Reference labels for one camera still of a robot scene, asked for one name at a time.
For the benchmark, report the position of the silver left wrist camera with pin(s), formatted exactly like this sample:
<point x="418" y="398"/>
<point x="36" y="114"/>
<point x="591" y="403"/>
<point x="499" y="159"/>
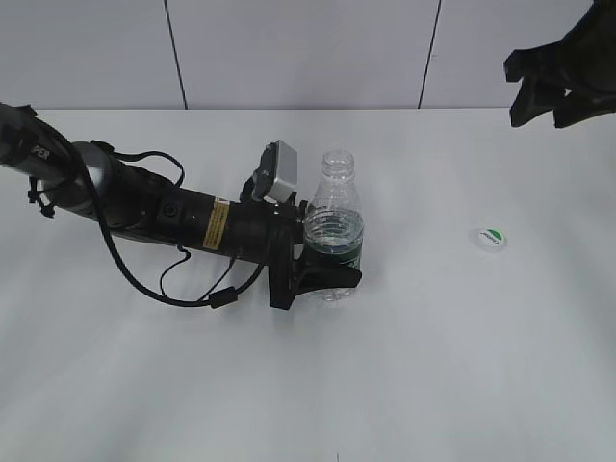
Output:
<point x="275" y="177"/>

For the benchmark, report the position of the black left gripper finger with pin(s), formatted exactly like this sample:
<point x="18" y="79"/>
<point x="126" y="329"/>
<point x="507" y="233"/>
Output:
<point x="301" y="210"/>
<point x="326" y="272"/>

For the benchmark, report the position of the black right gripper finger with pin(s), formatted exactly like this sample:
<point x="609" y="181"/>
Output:
<point x="579" y="104"/>
<point x="538" y="94"/>

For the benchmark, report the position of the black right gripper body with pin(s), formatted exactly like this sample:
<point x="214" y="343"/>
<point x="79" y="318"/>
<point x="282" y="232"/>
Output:
<point x="584" y="59"/>

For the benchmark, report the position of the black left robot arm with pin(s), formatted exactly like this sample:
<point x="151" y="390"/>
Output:
<point x="92" y="180"/>

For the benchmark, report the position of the white green bottle cap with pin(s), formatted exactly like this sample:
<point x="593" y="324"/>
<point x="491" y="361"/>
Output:
<point x="488" y="239"/>

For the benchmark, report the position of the clear Cestbon water bottle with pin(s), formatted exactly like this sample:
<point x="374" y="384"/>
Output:
<point x="334" y="227"/>

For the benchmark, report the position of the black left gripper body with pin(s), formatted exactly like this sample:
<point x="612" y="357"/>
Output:
<point x="263" y="233"/>

